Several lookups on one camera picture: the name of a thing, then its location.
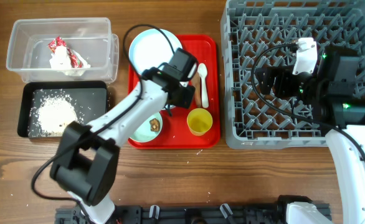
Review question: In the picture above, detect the brown food scrap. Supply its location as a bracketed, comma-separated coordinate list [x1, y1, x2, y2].
[149, 118, 161, 132]

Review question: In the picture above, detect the red plastic tray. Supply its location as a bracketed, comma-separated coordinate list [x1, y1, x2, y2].
[128, 34, 220, 149]

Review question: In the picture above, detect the light blue plate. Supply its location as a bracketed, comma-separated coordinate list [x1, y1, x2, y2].
[128, 29, 173, 75]

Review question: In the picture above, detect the black waste tray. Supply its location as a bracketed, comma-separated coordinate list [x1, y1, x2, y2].
[17, 81, 108, 139]

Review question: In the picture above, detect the grey dishwasher rack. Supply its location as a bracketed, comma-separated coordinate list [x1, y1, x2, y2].
[220, 1, 365, 149]

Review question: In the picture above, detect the mint green bowl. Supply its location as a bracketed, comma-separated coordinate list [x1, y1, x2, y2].
[130, 113, 163, 143]

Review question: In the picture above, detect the white rice pile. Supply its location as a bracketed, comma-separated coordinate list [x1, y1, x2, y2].
[27, 89, 83, 138]

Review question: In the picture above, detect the yellow plastic cup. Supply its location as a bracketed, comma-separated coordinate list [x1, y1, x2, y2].
[187, 108, 213, 136]

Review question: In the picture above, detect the clear plastic bin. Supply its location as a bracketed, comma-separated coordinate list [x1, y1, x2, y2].
[6, 17, 119, 83]

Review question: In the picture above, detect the white plastic spoon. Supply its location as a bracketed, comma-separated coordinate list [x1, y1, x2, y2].
[197, 63, 209, 108]

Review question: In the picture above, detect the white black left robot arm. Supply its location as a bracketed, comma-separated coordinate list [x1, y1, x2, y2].
[31, 48, 199, 223]

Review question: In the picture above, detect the red white wrapper tissue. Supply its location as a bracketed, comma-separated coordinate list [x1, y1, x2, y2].
[48, 36, 91, 77]

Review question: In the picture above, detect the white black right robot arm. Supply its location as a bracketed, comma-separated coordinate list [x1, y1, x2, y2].
[250, 38, 365, 223]

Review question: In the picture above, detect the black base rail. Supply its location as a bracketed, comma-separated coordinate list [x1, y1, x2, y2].
[54, 203, 332, 224]

